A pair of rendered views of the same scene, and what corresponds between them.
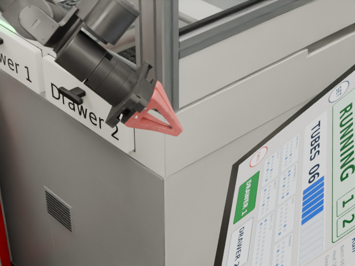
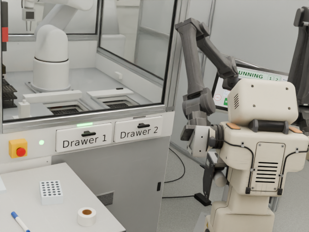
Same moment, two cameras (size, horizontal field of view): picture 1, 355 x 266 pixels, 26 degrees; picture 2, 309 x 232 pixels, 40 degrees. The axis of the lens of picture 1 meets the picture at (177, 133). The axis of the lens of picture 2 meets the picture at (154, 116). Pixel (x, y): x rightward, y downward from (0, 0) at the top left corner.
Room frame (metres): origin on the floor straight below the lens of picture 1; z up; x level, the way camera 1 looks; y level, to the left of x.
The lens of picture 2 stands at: (1.09, 2.23, 1.74)
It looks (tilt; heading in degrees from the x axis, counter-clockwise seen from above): 21 degrees down; 276
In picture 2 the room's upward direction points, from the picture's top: 7 degrees clockwise
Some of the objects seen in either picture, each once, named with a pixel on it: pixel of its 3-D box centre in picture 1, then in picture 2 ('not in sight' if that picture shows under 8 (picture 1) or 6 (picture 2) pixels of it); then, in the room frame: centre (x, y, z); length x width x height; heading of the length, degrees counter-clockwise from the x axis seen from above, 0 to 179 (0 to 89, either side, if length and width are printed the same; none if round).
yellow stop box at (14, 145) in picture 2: not in sight; (18, 148); (1.84, 0.64, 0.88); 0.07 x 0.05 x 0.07; 43
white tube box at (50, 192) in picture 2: not in sight; (50, 192); (1.63, 0.78, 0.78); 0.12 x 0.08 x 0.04; 117
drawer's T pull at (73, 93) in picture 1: (75, 93); (142, 125); (1.36, 0.21, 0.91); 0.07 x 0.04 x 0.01; 43
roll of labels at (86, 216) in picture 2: not in sight; (86, 216); (1.44, 0.90, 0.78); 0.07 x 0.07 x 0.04
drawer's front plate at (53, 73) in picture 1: (86, 102); (139, 129); (1.37, 0.19, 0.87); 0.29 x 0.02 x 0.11; 43
